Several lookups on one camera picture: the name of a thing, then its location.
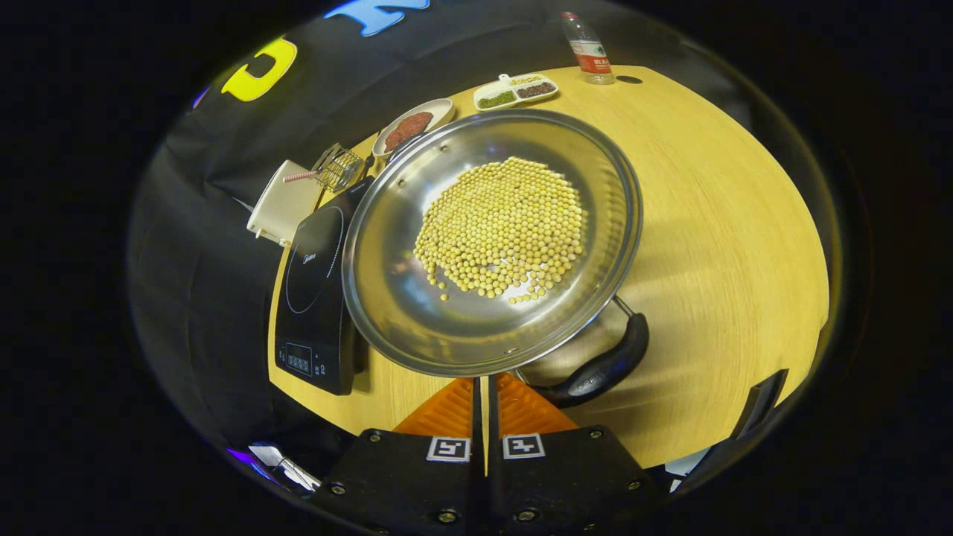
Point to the white divided dish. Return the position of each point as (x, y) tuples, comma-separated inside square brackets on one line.
[(491, 85)]

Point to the heap of dark red beans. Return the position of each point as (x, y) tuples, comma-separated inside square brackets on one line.
[(536, 90)]

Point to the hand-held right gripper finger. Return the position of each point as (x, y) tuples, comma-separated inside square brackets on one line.
[(494, 454), (477, 454)]

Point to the white oval plate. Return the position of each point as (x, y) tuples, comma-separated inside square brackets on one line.
[(439, 110)]

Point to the black induction cooktop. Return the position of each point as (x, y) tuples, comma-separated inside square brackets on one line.
[(313, 298)]

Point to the white toaster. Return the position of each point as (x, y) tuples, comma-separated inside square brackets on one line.
[(283, 208)]

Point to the clear plastic water bottle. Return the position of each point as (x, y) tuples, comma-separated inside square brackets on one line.
[(592, 56)]

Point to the pile of yellow soybeans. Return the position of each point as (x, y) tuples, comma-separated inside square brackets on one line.
[(502, 223)]

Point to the heap of pale yellow beans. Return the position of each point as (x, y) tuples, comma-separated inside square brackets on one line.
[(526, 79)]

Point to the stainless steel pot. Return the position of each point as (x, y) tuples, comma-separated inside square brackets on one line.
[(394, 298)]

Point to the heap of green mung beans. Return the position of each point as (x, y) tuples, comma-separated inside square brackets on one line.
[(497, 99)]

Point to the brown meat patty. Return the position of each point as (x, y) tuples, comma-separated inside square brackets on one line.
[(396, 140), (418, 123)]

